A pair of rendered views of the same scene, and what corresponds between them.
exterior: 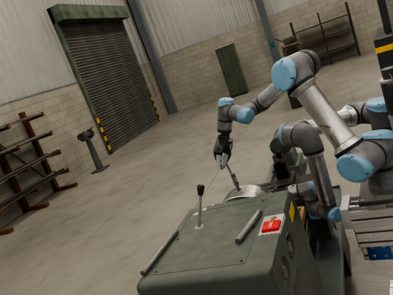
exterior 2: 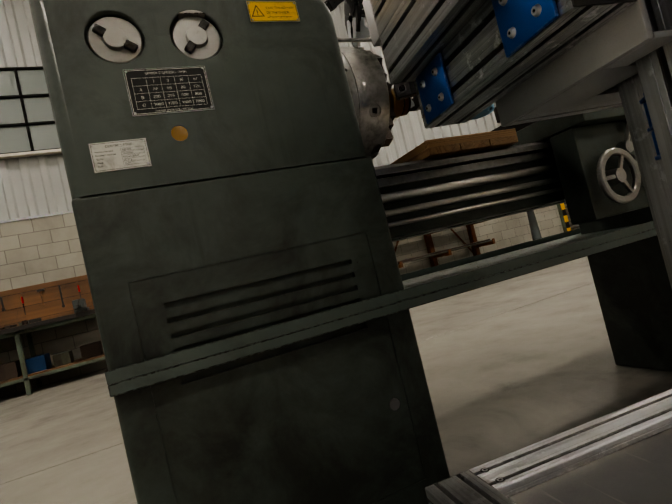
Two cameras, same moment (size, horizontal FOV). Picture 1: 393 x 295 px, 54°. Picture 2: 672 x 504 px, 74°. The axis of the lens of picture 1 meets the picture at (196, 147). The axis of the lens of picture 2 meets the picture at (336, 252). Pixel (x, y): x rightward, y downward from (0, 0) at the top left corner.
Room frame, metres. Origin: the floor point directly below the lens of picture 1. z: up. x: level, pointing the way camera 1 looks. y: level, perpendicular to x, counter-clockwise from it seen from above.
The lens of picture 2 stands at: (0.73, -0.92, 0.64)
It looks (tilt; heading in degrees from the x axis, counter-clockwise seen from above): 2 degrees up; 44
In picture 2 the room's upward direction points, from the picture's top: 14 degrees counter-clockwise
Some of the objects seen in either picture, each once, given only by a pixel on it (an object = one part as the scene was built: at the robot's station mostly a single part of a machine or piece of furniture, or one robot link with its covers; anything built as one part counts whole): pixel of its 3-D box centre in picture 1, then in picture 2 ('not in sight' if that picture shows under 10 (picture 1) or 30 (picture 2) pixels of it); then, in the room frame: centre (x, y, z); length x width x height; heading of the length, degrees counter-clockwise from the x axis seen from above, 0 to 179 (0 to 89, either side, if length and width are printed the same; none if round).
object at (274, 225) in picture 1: (271, 226); not in sight; (1.23, -0.15, 1.26); 0.06 x 0.06 x 0.02; 66
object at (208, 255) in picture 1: (237, 273); (206, 125); (1.36, 0.02, 1.06); 0.59 x 0.48 x 0.39; 156
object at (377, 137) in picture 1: (378, 147); not in sight; (1.40, -0.65, 1.33); 0.13 x 0.12 x 0.14; 123
